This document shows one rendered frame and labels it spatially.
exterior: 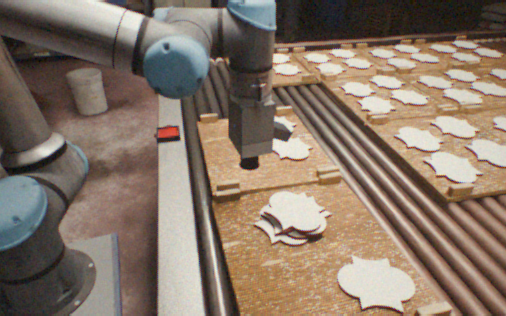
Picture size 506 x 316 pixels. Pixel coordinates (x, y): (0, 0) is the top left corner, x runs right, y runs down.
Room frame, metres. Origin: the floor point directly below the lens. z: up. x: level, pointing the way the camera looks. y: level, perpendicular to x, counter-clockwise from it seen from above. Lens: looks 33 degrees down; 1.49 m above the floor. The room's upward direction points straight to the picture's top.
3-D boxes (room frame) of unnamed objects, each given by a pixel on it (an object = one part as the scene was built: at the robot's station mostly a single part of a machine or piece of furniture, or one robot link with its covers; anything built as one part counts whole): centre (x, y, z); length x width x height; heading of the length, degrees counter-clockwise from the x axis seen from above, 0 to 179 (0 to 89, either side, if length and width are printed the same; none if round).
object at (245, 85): (0.59, 0.00, 1.27); 0.08 x 0.08 x 0.05
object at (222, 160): (0.92, -0.02, 0.93); 0.41 x 0.35 x 0.02; 13
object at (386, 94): (1.32, -0.51, 0.94); 0.41 x 0.35 x 0.04; 12
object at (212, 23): (0.57, 0.10, 1.35); 0.11 x 0.11 x 0.08; 3
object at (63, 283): (0.45, 0.41, 0.94); 0.15 x 0.15 x 0.10
